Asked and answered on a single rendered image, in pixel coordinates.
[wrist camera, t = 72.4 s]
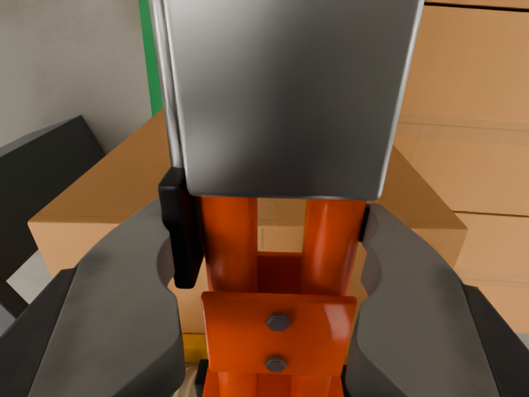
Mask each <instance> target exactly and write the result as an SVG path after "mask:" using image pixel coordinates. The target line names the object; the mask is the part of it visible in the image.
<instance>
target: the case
mask: <svg viewBox="0 0 529 397"><path fill-rule="evenodd" d="M170 167H171V161H170V155H169V149H168V138H167V132H166V127H165V115H164V110H163V109H161V110H160V111H159V112H158V113H156V114H155V115H154V116H153V117H151V118H150V119H149V120H148V121H147V122H146V123H145V124H143V125H142V126H141V127H140V128H138V129H137V130H136V131H135V132H134V133H132V134H131V135H130V136H129V137H127V138H126V139H125V141H123V142H122V143H121V144H120V145H118V146H117V147H116V148H115V149H113V150H112V151H111V152H110V153H108V154H107V155H106V156H105V157H104V158H103V159H102V160H101V161H99V162H98V163H97V164H96V165H94V166H93V167H92V168H91V169H89V170H88V171H87V172H86V173H84V174H83V175H82V176H81V177H80V178H79V179H78V180H77V181H75V182H74V183H73V184H72V185H70V186H69V187H68V188H67V189H65V190H64V191H63V192H62V193H60V194H59V196H58V197H56V198H55V199H54V200H53V201H51V202H50V203H49V204H48V205H46V206H45V207H44V208H43V209H42V210H40V211H39V212H38V213H37V214H36V215H35V216H34V217H32V218H31V219H30V220H29V221H28V227H29V228H30V230H31V233H32V235H33V237H34V239H35V242H36V244H37V246H38V248H39V251H40V253H41V255H42V256H43V260H44V262H45V263H46V266H47V268H48V270H49V272H50V275H51V276H52V279H53V278H54V277H55V276H56V275H57V274H58V273H59V272H60V271H61V270H62V269H71V268H74V266H75V265H76V264H77V263H78V262H79V260H80V259H81V258H82V257H83V256H84V255H85V254H86V253H87V252H88V251H89V250H90V249H91V248H92V247H93V246H94V245H95V244H96V243H97V242H98V241H99V240H100V239H101V238H103V237H104V236H105V235H106V234H108V233H109V232H110V231H111V230H113V229H114V228H115V227H116V226H117V225H119V224H121V223H122V222H123V221H125V220H127V219H128V218H129V217H130V216H132V215H133V214H134V213H136V212H138V211H139V210H140V209H142V208H143V207H144V206H146V205H147V204H149V203H150V202H152V201H153V200H154V199H156V198H157V197H159V194H158V189H157V187H158V184H159V183H160V182H161V180H162V179H163V177H164V176H165V174H166V172H167V171H168V170H169V169H170ZM369 203H376V204H380V205H381V206H383V207H385V208H386V209H387V210H389V211H390V212H391V213H392V214H393V215H394V216H395V217H397V218H398V219H399V220H400V221H402V222H403V223H404V224H406V225H407V226H408V227H409V228H411V229H412V230H413V231H414V232H415V233H416V234H417V235H419V236H420V237H421V238H423V239H424V240H425V241H426V242H427V243H429V244H430V245H431V246H432V247H433V248H434V249H435V250H436V251H437V252H438V253H439V254H440V255H441V256H442V257H443V258H444V259H445V260H446V262H447V263H448V264H449V265H450V266H451V268H452V269H454V266H455V265H456V262H457V259H458V257H459V254H460V252H461V249H462V247H463V245H464V241H465V239H466V236H467V234H468V228H467V227H466V225H465V224H464V223H463V222H462V221H461V220H460V219H459V217H458V216H457V215H456V214H455V213H454V212H453V211H452V210H451V209H450V208H449V207H448V206H447V205H446V203H445V202H444V201H443V200H442V199H441V198H440V197H439V196H438V194H437V193H436V192H435V191H434V190H433V189H432V187H431V186H430V185H429V184H428V183H427V182H426V181H425V179H424V178H423V177H422V176H421V175H420V174H419V173H418V172H417V171H416V170H415V169H414V168H413V167H412V165H411V164H410V163H409V162H408V161H407V160H406V159H405V157H404V156H403V155H402V154H401V153H400V152H399V151H398V149H397V148H396V147H395V146H394V145H393V146H392V150H391V153H390V160H389V163H388V167H387V174H386V177H385V181H384V185H383V191H382V194H381V196H380V197H379V199H377V200H375V201H367V202H366V204H369ZM305 209H306V199H298V198H257V251H277V252H302V244H303V235H304V226H305ZM366 254H367V252H366V250H365V248H364V247H363V245H362V242H358V246H357V253H356V257H355V262H354V266H353V273H352V277H351V281H350V289H349V293H348V296H354V297H356V299H357V308H356V312H355V315H354V319H353V325H352V329H351V333H350V339H352V335H353V330H354V327H355V324H356V320H357V315H358V312H359V309H360V306H361V304H362V302H363V301H364V300H366V299H367V298H368V295H367V292H366V290H365V289H364V287H363V285H362V283H361V274H362V270H363V267H364V261H365V258H366ZM167 288H168V289H169V290H171V291H172V292H173V293H174V294H175V295H176V298H177V302H178V307H179V318H180V324H181V329H182V334H202V335H205V326H204V320H203V313H202V301H201V295H202V292H204V291H209V288H208V281H207V273H206V265H205V255H204V258H203V263H202V265H201V268H200V270H199V274H198V278H197V281H196V284H195V286H194V287H193V288H192V289H179V288H177V287H176V286H175V281H174V277H173V278H172V279H171V280H170V282H169V284H168V286H167Z"/></svg>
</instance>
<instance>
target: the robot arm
mask: <svg viewBox="0 0 529 397"><path fill-rule="evenodd" d="M359 242H362V245H363V247H364V248H365V250H366V252H367V254H366V258H365V261H364V267H363V270H362V274H361V283H362V285H363V287H364V289H365V290H366V292H367V295H368V298H367V299H366V300H364V301H363V302H362V304H361V306H360V309H359V312H358V315H357V320H356V324H355V327H354V330H353V335H352V339H351V341H350V347H349V353H348V359H347V366H346V378H345V382H346V388H347V390H348V392H349V393H350V395H351V396H352V397H529V350H528V349H527V347H526V346H525V345H524V344H523V342H522V341H521V340H520V338H519V337H518V336H517V335H516V333H515V332H514V331H513V330H512V329H511V328H510V327H509V325H508V324H507V323H506V321H505V320H504V319H503V317H502V316H501V315H500V314H499V313H498V312H497V311H496V309H495V308H494V307H493V306H492V304H491V303H490V302H489V300H488V299H487V298H486V296H485V295H484V294H483V293H482V292H481V291H480V290H479V288H478V287H475V286H471V285H467V284H464V282H463V281H462V280H461V278H460V277H459V276H458V275H457V274H456V273H455V271H454V270H453V269H452V268H451V266H450V265H449V264H448V263H447V262H446V260H445V259H444V258H443V257H442V256H441V255H440V254H439V253H438V252H437V251H436V250H435V249H434V248H433V247H432V246H431V245H430V244H429V243H427V242H426V241H425V240H424V239H423V238H421V237H420V236H419V235H417V234H416V233H415V232H414V231H413V230H412V229H411V228H409V227H408V226H407V225H406V224H404V223H403V222H402V221H400V220H399V219H398V218H397V217H395V216H394V215H393V214H392V213H391V212H390V211H389V210H387V209H386V208H385V207H383V206H381V205H380V204H376V203H369V204H366V207H365V211H364V218H363V222H362V226H361V234H360V238H359ZM174 274H175V267H174V261H173V256H172V245H171V240H170V234H169V230H168V229H167V228H166V227H165V225H164V220H163V216H162V211H161V203H160V199H159V197H157V198H156V199H154V200H153V201H152V202H150V203H149V204H147V205H146V206H144V207H143V208H142V209H140V210H139V211H138V212H136V213H134V214H133V215H132V216H130V217H129V218H128V219H127V220H125V221H123V222H122V223H121V224H119V225H117V226H116V227H115V228H114V229H113V230H111V231H110V232H109V233H108V234H106V235H105V236H104V237H103V238H101V239H100V240H99V241H98V242H97V243H96V244H95V245H94V246H93V247H92V248H91V249H90V250H89V251H88V252H87V253H86V254H85V255H84V256H83V257H82V258H81V259H80V260H79V262H78V263H77V264H76V265H75V266H74V268H71V269H62V270H61V271H60V272H59V273H58V274H57V275H56V276H55V277H54V278H53V279H52V280H51V282H49V283H48V285H46V287H45V288H44V289H43V290H42V291H41V292H40V293H39V294H38V296H37V297H36V298H35V299H34V300H33V301H32V302H31V303H30V305H29V306H28V307H27V308H26V309H25V310H24V311H23V312H22V314H21V315H20V316H19V317H18V318H17V319H16V320H15V321H14V322H13V323H12V324H11V325H10V326H9V327H8V328H7V329H6V331H5V332H4V333H3V334H2V335H1V336H0V397H171V396H172V395H173V394H174V393H175V392H176V391H177V390H178V389H179V388H180V386H181V385H182V383H183V382H184V379H185V376H186V368H185V357H184V348H183V334H182V329H181V324H180V318H179V307H178V302H177V297H176V295H175V294H174V293H173V292H172V291H171V290H169V289H168V288H167V286H168V284H169V282H170V280H171V279H172V278H173V276H174Z"/></svg>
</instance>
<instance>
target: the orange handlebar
mask: <svg viewBox="0 0 529 397"><path fill-rule="evenodd" d="M198 200H199V207H200V214H201V222H202V236H203V243H204V252H205V265H206V273H207V281H208V288H209V291H204V292H202V295H201V301H202V313H203V320H204V326H205V337H206V344H207V351H208V357H209V368H210V370H211V371H213V372H217V376H218V383H219V390H220V397H257V374H258V373H271V374H291V377H290V397H328V392H329V388H330V384H331V377H339V376H341V375H342V368H343V365H344V361H345V357H346V351H347V347H348V343H349V339H350V333H351V329H352V325H353V319H354V315H355V312H356V308H357V299H356V297H354V296H348V293H349V289H350V281H351V277H352V273H353V266H354V262H355V257H356V253H357V246H358V242H359V238H360V234H361V226H362V222H363V218H364V211H365V207H366V202H367V201H359V200H329V199H306V209H305V226H304V235H303V244H302V252H277V251H257V198H239V197H209V196H198Z"/></svg>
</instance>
